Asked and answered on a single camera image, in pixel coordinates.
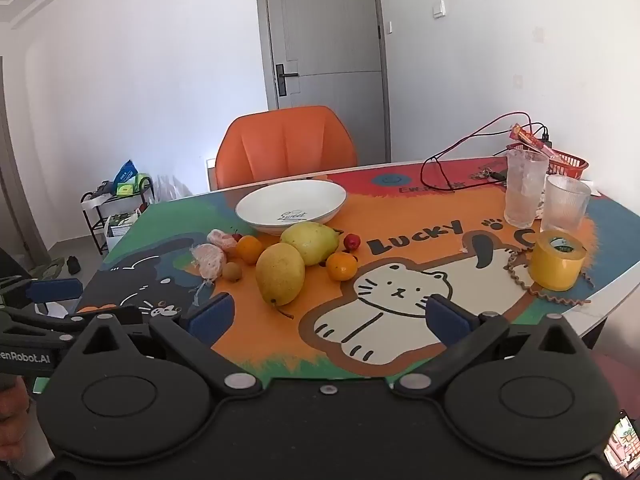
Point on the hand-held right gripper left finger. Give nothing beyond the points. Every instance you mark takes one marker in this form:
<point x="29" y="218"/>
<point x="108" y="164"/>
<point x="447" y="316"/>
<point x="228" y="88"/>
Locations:
<point x="210" y="317"/>

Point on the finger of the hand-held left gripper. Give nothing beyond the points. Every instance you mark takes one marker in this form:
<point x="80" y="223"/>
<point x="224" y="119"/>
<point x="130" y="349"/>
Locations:
<point x="50" y="325"/>
<point x="55" y="290"/>

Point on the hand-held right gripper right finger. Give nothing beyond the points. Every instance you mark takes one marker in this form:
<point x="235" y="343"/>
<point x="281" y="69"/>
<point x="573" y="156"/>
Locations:
<point x="445" y="320"/>

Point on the brown kiwi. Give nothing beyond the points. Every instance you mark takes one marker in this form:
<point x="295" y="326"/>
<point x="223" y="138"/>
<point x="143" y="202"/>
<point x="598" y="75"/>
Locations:
<point x="232" y="271"/>

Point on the plastic-wrapped peeled citrus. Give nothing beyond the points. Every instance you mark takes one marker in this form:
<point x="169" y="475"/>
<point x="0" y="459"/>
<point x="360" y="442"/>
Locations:
<point x="210" y="260"/>
<point x="220" y="239"/>

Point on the orange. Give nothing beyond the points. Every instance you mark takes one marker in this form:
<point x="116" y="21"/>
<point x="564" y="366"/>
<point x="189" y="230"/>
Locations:
<point x="249" y="249"/>
<point x="342" y="266"/>

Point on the yellow pear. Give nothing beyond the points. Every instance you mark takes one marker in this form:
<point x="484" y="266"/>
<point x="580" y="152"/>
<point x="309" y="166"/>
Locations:
<point x="280" y="272"/>

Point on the large red small fruit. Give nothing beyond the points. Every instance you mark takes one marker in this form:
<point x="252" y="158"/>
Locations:
<point x="351" y="242"/>

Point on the green-yellow pear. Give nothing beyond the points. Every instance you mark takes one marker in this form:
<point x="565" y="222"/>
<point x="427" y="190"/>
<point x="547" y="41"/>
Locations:
<point x="310" y="242"/>

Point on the white ceramic bowl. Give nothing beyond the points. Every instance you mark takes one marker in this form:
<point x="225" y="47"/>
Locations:
<point x="300" y="200"/>

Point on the person's left hand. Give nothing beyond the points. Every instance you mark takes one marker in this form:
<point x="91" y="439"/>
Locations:
<point x="12" y="410"/>

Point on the green slipper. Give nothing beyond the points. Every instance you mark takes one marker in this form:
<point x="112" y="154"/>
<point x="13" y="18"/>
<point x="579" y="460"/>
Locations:
<point x="54" y="269"/>

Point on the black shoe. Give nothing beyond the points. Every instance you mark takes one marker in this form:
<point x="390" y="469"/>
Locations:
<point x="73" y="264"/>

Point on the white box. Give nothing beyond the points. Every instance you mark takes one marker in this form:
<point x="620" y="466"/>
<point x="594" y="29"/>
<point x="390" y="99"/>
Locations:
<point x="120" y="232"/>

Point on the grey side door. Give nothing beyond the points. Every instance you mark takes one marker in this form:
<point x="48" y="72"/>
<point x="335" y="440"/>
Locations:
<point x="15" y="200"/>

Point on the black metal shoe rack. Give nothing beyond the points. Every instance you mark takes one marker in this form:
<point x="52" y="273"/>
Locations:
<point x="115" y="199"/>

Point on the brown zigzag coaster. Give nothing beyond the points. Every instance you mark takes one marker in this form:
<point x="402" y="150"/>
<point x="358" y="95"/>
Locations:
<point x="560" y="299"/>

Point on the green packet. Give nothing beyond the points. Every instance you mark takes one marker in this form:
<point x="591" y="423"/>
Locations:
<point x="125" y="189"/>

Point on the yellow tape roll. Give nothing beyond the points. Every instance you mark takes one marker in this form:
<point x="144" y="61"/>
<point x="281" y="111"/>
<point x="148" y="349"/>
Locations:
<point x="555" y="265"/>

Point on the white plastic bag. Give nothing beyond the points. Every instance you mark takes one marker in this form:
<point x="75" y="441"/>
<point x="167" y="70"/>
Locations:
<point x="170" y="191"/>

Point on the blue packet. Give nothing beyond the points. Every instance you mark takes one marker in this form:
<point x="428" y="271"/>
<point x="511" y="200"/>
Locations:
<point x="125" y="172"/>

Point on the bunch of keys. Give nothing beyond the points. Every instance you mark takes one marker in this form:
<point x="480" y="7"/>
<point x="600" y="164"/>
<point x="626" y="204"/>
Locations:
<point x="487" y="174"/>

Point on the tall ribbed glass cup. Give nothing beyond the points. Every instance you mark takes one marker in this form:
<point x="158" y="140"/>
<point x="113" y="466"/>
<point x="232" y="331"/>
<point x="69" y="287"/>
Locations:
<point x="525" y="190"/>

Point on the short ribbed glass cup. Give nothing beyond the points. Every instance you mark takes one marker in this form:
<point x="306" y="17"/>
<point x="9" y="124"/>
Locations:
<point x="565" y="205"/>

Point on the orange chair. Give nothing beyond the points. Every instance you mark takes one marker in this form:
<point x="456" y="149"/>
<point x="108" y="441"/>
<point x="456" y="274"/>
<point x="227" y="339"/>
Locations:
<point x="285" y="145"/>

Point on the red plastic basket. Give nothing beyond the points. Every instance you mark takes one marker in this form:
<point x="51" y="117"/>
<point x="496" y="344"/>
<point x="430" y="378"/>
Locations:
<point x="570" y="165"/>

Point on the red snack packet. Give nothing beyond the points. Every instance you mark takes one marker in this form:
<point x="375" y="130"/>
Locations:
<point x="525" y="135"/>

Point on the smartphone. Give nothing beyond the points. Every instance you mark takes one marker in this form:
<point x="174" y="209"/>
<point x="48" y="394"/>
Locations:
<point x="622" y="440"/>

